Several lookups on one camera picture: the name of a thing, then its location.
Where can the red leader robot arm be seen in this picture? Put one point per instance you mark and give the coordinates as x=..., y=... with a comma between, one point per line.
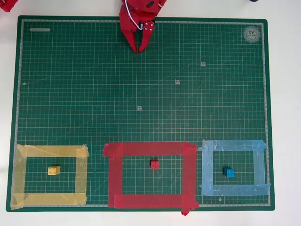
x=8, y=4

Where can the red lego brick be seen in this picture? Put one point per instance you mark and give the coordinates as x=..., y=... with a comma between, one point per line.
x=154, y=164

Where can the red tape square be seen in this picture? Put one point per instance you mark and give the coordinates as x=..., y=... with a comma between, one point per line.
x=115, y=176

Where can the blue tape square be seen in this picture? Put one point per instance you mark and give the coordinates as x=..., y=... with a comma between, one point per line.
x=207, y=169

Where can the yellow lego brick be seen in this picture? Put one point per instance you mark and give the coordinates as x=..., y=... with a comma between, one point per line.
x=53, y=170

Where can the blue lego brick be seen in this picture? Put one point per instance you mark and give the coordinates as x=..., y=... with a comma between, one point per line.
x=228, y=172

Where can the yellow tape square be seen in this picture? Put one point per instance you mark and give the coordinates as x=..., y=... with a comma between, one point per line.
x=18, y=176

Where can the green cutting mat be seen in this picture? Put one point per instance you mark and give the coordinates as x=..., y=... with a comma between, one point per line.
x=141, y=94

